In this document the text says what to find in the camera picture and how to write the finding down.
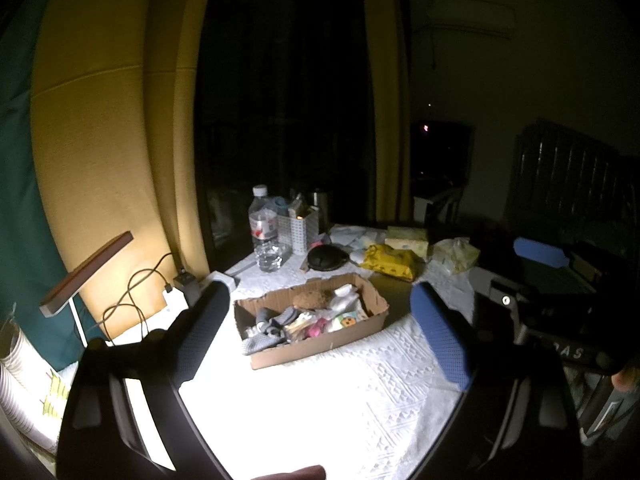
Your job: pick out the orange print soft toy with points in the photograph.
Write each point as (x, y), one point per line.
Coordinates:
(346, 321)

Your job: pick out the white soft packs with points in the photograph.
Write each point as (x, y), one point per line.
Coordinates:
(356, 236)

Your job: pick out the white phone charger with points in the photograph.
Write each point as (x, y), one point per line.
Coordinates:
(176, 301)

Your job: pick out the crumpled pale plastic bag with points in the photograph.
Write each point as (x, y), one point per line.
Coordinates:
(454, 254)

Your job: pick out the steel thermos flask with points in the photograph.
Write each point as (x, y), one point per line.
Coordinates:
(320, 210)

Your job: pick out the brown plush toy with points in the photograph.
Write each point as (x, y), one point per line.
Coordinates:
(310, 300)

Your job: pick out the white perforated basket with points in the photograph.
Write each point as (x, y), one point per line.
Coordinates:
(299, 232)

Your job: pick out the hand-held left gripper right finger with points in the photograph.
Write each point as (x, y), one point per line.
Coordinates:
(442, 340)

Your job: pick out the clear plastic water bottle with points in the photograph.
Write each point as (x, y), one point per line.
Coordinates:
(263, 237)

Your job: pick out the dark power adapter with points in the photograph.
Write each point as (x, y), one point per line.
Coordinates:
(185, 281)

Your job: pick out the person's left hand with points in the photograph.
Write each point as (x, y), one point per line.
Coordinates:
(290, 473)

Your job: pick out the white bag with green print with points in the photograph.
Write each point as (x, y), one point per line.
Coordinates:
(30, 390)

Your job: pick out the yellow wet wipes packet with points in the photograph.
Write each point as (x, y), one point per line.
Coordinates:
(392, 262)

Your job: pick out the cream tissue pack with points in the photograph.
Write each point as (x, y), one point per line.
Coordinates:
(407, 242)

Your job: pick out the dark television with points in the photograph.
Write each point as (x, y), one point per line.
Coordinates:
(442, 147)

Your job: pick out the small white box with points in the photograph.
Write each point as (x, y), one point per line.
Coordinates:
(222, 280)

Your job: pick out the clear bag of cotton swabs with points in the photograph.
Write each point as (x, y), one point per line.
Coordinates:
(299, 329)

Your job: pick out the grey socks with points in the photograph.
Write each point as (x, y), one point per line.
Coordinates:
(272, 327)

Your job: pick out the person's right hand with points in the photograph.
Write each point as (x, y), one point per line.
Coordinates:
(627, 379)

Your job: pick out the brown cardboard box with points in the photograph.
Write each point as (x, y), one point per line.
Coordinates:
(320, 345)

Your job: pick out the narrow yellow curtain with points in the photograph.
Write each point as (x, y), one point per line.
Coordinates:
(387, 110)

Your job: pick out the wooden desk lamp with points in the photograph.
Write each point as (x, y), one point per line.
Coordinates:
(85, 276)

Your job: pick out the dark slatted chair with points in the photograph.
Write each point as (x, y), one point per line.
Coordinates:
(570, 175)

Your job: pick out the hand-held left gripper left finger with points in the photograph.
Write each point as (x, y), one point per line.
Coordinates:
(200, 330)

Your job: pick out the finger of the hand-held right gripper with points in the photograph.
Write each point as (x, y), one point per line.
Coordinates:
(540, 252)
(505, 300)

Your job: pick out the teal cloth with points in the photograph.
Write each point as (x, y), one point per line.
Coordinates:
(20, 185)

